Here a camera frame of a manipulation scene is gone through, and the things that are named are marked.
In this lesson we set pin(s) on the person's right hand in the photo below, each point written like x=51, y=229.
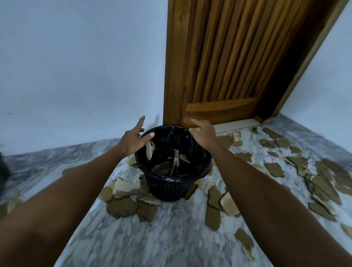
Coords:
x=206, y=136

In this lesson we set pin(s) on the person's left hand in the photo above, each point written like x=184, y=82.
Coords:
x=132, y=143

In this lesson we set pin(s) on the black bin with liner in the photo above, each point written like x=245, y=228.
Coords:
x=170, y=192

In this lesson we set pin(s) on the brown paper pieces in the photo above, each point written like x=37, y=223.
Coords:
x=121, y=206

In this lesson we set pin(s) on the person's right forearm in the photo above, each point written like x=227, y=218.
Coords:
x=275, y=214

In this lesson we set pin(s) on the person's left forearm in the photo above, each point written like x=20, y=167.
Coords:
x=55, y=214

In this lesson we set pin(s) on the grey granite staircase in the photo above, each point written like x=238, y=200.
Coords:
x=4, y=173

